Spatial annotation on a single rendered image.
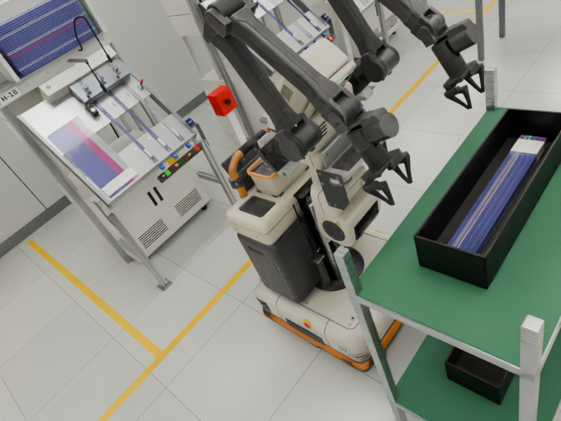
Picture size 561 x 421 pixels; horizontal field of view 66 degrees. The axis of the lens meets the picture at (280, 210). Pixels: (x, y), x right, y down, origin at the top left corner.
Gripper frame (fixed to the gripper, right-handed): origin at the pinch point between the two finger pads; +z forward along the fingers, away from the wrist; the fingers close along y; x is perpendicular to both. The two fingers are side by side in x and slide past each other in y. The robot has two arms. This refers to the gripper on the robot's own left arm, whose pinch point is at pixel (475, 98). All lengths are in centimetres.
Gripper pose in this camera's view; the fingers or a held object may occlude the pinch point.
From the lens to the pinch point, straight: 143.3
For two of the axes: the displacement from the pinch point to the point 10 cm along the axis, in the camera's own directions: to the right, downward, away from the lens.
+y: 6.2, -6.5, 4.3
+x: -4.8, 1.1, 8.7
